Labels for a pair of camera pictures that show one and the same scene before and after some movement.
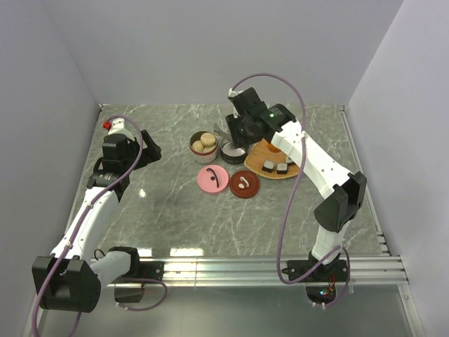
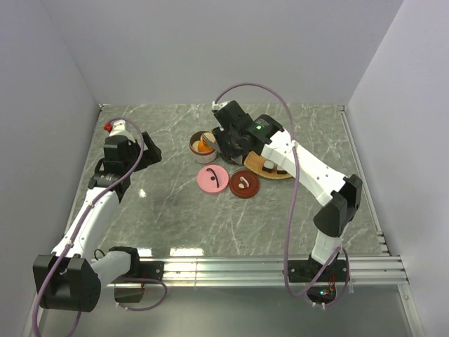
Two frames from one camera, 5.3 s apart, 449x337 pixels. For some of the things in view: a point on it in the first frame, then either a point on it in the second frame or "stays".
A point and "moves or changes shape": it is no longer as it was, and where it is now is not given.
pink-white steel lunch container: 203,147 stays
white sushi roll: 268,166 stays
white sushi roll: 281,168 stays
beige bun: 208,139 stays
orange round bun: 273,148 moves or changes shape
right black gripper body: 240,131 → 227,144
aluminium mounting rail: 370,271 stays
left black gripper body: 149,154 stays
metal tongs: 223,137 moves or changes shape
